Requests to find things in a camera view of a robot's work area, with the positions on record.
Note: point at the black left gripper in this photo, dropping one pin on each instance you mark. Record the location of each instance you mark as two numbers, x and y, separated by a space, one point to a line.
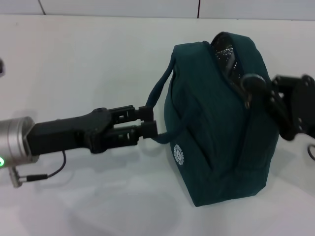
69 132

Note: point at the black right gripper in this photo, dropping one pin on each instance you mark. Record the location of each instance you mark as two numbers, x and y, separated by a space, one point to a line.
307 105

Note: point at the dark teal insulated lunch bag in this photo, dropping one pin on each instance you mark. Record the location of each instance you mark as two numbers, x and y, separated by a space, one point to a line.
216 135

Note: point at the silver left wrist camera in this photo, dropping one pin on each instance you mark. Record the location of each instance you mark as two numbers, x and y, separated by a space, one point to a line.
2 67

